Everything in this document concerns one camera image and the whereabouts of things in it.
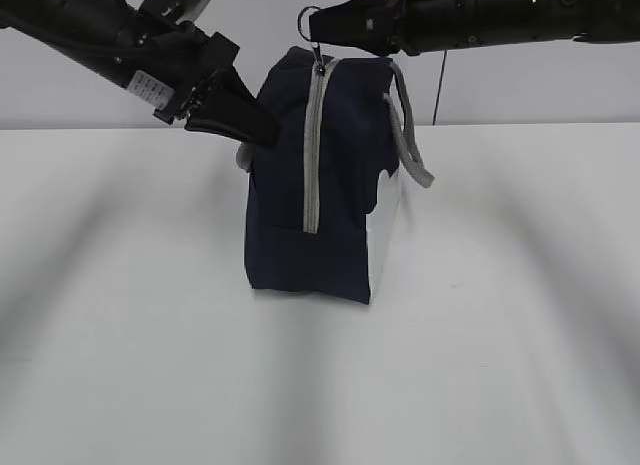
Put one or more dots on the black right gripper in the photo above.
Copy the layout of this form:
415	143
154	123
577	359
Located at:
384	27

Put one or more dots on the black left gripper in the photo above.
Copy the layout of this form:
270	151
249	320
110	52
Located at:
180	64

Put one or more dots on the navy blue lunch bag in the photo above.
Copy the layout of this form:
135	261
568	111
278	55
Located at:
322	201

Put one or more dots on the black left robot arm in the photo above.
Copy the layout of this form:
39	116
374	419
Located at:
100	35

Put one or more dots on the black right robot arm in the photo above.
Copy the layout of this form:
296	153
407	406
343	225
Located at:
484	23

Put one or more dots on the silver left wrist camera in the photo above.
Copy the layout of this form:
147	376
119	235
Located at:
175	11

